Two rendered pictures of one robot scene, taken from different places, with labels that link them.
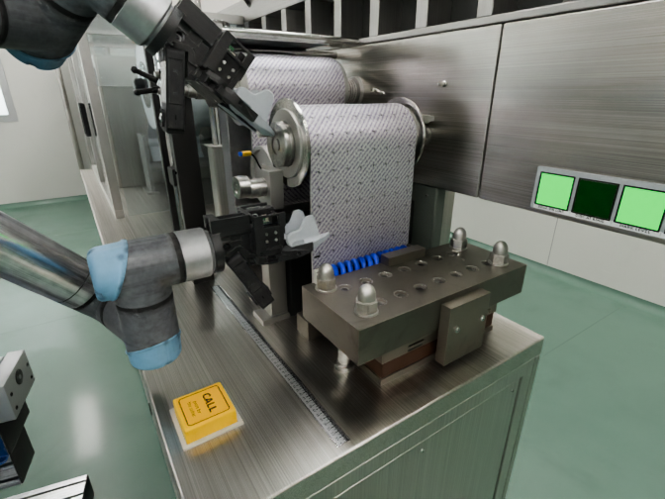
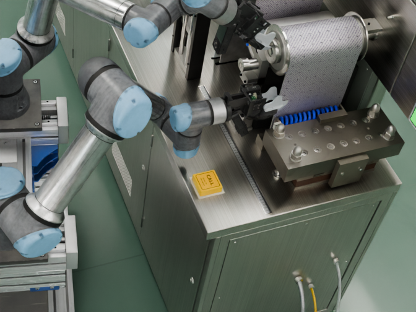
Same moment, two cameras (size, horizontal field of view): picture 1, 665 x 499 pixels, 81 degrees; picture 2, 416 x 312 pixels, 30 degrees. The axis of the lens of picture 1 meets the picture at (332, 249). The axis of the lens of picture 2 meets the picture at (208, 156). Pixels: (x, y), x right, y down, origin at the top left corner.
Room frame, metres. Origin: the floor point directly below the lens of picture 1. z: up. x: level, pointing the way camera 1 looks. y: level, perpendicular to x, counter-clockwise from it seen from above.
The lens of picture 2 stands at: (-1.03, 0.13, 2.70)
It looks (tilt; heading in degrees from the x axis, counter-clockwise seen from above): 49 degrees down; 3
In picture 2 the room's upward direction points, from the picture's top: 12 degrees clockwise
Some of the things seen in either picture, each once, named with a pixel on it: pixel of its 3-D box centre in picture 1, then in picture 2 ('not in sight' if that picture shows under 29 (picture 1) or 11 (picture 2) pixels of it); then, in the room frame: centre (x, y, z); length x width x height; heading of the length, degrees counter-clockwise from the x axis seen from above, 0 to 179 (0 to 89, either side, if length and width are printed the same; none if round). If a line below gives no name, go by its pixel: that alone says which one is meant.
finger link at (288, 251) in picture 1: (287, 249); (262, 111); (0.59, 0.07, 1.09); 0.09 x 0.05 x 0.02; 122
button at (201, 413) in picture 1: (205, 411); (207, 182); (0.42, 0.18, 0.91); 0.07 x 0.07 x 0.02; 34
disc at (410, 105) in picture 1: (398, 136); (353, 36); (0.83, -0.14, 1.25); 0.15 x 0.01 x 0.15; 34
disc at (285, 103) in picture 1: (287, 144); (277, 49); (0.68, 0.08, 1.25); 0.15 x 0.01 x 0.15; 34
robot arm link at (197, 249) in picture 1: (194, 252); (216, 109); (0.53, 0.21, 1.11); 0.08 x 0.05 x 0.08; 34
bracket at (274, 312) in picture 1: (265, 249); (247, 92); (0.69, 0.13, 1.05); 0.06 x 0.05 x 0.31; 124
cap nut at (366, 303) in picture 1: (366, 298); (297, 152); (0.50, -0.05, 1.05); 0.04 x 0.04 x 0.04
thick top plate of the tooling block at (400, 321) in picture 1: (420, 289); (333, 142); (0.62, -0.16, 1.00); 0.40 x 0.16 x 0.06; 124
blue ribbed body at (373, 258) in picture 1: (369, 262); (309, 116); (0.68, -0.07, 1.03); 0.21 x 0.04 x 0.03; 124
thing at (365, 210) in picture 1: (364, 215); (314, 90); (0.70, -0.06, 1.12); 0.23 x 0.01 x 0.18; 124
